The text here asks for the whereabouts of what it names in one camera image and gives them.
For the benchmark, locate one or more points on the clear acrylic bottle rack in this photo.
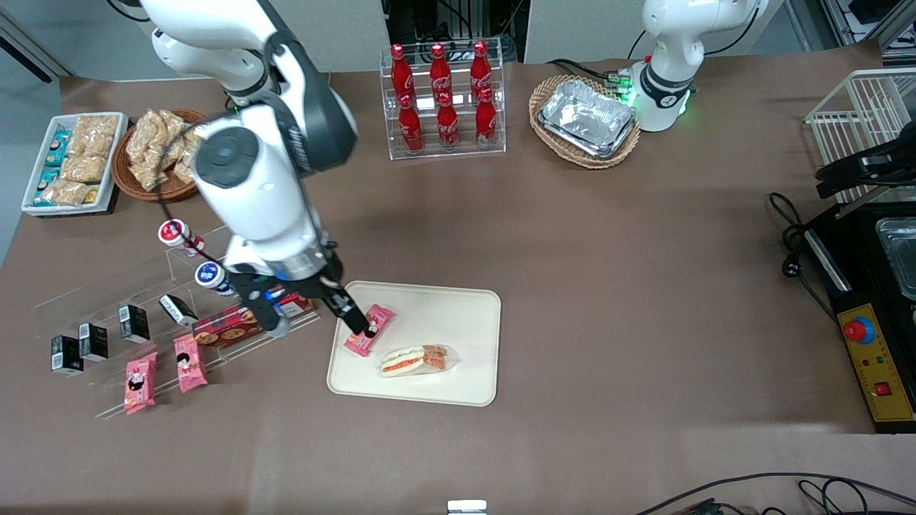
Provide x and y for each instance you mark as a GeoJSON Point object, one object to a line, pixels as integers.
{"type": "Point", "coordinates": [444, 154]}

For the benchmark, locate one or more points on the tan fried snack bag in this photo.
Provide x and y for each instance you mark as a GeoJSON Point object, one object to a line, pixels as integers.
{"type": "Point", "coordinates": [186, 154]}
{"type": "Point", "coordinates": [94, 134]}
{"type": "Point", "coordinates": [84, 168]}
{"type": "Point", "coordinates": [147, 143]}
{"type": "Point", "coordinates": [64, 193]}

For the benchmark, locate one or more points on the red cola bottle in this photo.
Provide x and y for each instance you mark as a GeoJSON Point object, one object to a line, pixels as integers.
{"type": "Point", "coordinates": [411, 129]}
{"type": "Point", "coordinates": [401, 71]}
{"type": "Point", "coordinates": [439, 71]}
{"type": "Point", "coordinates": [480, 70]}
{"type": "Point", "coordinates": [448, 125]}
{"type": "Point", "coordinates": [486, 120]}

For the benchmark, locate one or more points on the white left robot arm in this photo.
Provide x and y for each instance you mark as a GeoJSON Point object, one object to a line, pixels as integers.
{"type": "Point", "coordinates": [673, 71]}

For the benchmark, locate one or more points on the white plastic snack bin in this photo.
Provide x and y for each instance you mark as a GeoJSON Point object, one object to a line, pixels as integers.
{"type": "Point", "coordinates": [32, 179]}

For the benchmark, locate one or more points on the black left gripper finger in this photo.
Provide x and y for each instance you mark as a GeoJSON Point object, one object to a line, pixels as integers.
{"type": "Point", "coordinates": [841, 172]}
{"type": "Point", "coordinates": [837, 190]}

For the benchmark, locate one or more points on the wicker basket with foil containers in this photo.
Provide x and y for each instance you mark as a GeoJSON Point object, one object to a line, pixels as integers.
{"type": "Point", "coordinates": [544, 129]}

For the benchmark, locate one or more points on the teal snack pack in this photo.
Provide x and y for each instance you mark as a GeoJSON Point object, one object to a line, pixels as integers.
{"type": "Point", "coordinates": [46, 184]}
{"type": "Point", "coordinates": [59, 146]}

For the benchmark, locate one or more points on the cream plastic serving tray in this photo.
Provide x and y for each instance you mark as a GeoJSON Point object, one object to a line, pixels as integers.
{"type": "Point", "coordinates": [444, 322]}

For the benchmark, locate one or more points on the yellow control panel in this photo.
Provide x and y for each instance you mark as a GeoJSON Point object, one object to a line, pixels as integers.
{"type": "Point", "coordinates": [876, 365]}

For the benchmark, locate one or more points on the red rocker switch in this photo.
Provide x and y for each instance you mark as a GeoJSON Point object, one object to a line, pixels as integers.
{"type": "Point", "coordinates": [882, 390]}

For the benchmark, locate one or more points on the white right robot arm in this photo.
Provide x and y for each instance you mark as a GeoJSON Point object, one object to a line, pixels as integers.
{"type": "Point", "coordinates": [265, 193]}

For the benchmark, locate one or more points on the red lid cup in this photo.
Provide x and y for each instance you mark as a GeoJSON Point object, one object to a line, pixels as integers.
{"type": "Point", "coordinates": [175, 234]}

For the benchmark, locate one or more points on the sandwich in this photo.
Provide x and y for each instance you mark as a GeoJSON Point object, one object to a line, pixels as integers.
{"type": "Point", "coordinates": [415, 360]}

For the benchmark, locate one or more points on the blue lid cup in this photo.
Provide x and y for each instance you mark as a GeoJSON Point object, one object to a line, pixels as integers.
{"type": "Point", "coordinates": [209, 275]}

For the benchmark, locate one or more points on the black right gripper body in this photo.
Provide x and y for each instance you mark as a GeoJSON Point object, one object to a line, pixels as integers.
{"type": "Point", "coordinates": [320, 283]}

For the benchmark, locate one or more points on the red cookie box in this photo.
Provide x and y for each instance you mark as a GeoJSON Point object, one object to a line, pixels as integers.
{"type": "Point", "coordinates": [229, 330]}

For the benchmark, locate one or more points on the clear acrylic tiered shelf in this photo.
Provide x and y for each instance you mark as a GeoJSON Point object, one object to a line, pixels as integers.
{"type": "Point", "coordinates": [107, 300]}

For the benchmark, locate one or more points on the aluminium foil container stack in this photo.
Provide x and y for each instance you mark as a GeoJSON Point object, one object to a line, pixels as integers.
{"type": "Point", "coordinates": [587, 118]}

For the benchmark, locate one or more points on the wicker basket with snack bags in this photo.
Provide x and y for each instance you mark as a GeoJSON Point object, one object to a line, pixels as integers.
{"type": "Point", "coordinates": [125, 182]}

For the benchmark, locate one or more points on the small black box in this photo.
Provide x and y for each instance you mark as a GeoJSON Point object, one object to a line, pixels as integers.
{"type": "Point", "coordinates": [93, 343]}
{"type": "Point", "coordinates": [134, 323]}
{"type": "Point", "coordinates": [66, 355]}
{"type": "Point", "coordinates": [177, 310]}

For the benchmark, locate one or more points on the red emergency stop button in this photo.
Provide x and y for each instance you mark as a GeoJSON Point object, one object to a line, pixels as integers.
{"type": "Point", "coordinates": [857, 330]}

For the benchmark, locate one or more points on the grey metal machine lever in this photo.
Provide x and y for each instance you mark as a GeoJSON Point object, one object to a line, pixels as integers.
{"type": "Point", "coordinates": [859, 209]}

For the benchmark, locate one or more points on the small silver device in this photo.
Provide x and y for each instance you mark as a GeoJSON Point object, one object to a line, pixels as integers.
{"type": "Point", "coordinates": [466, 507]}

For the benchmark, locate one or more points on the pink snack pack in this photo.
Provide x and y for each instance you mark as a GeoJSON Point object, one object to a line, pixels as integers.
{"type": "Point", "coordinates": [139, 383]}
{"type": "Point", "coordinates": [361, 342]}
{"type": "Point", "coordinates": [189, 365]}

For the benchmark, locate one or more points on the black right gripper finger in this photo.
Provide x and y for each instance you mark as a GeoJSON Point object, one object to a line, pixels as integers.
{"type": "Point", "coordinates": [354, 311]}

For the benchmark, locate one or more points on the black sealing machine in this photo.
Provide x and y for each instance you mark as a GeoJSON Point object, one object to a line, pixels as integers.
{"type": "Point", "coordinates": [859, 286]}

